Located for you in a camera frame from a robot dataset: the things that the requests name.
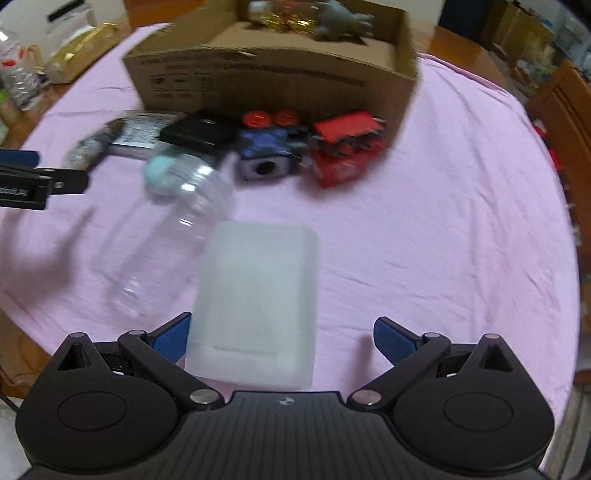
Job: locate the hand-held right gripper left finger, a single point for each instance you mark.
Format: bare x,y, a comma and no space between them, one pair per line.
173,339

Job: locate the black rectangular device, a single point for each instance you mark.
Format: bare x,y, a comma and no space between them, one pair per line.
198,131

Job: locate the grey plush toy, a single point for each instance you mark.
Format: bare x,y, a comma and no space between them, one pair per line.
341,18

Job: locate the blue toy car red wheels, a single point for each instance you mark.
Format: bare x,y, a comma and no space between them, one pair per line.
268,147

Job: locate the gold foil bag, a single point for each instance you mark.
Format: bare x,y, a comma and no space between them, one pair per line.
78,55

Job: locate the white translucent plastic container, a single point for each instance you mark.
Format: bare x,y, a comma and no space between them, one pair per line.
258,286

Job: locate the clear bottle of gold capsules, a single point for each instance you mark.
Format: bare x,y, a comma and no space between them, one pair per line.
286,16

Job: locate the teal round gadget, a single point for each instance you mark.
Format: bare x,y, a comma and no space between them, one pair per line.
159,173

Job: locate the red toy truck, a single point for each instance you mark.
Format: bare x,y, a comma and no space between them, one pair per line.
346,152

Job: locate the white bag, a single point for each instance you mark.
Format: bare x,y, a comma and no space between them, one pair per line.
69,16

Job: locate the clear case with printed label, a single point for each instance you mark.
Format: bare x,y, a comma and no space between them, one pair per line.
138,134

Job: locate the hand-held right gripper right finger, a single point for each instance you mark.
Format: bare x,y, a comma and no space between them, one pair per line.
392,341

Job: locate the wooden chair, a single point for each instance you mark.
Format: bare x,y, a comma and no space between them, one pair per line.
563,115

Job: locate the clear plastic bottle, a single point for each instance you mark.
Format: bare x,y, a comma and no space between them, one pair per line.
18,64

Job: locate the pink tablecloth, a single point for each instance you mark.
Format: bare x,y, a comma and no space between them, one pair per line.
415,230

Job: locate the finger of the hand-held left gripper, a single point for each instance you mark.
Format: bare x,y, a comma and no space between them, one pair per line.
55,183
18,158

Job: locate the large cardboard box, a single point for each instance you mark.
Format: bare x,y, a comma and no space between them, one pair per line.
277,78

